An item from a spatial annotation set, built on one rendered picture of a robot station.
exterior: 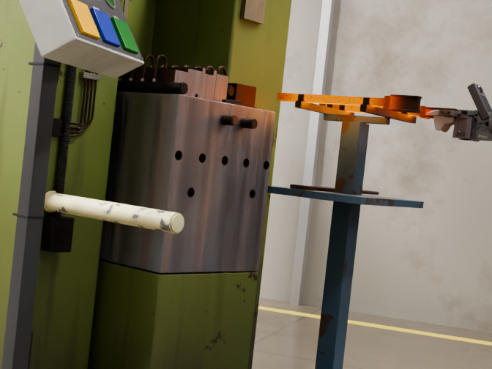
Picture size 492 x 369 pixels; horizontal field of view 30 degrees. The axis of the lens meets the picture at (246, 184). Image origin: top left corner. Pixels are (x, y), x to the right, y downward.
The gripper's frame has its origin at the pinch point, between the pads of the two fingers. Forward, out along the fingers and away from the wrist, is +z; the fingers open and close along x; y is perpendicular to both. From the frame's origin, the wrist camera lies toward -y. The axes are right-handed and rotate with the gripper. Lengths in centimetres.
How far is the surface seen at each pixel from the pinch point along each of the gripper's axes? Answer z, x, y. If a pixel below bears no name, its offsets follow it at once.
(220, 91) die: 37, -53, 2
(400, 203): 3.1, -8.0, 27.2
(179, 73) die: 39, -69, 0
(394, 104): 0.0, -24.2, 0.6
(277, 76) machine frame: 47.6, -12.0, -7.3
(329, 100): 19.7, -25.5, 0.6
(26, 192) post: 34, -118, 32
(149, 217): 17, -99, 34
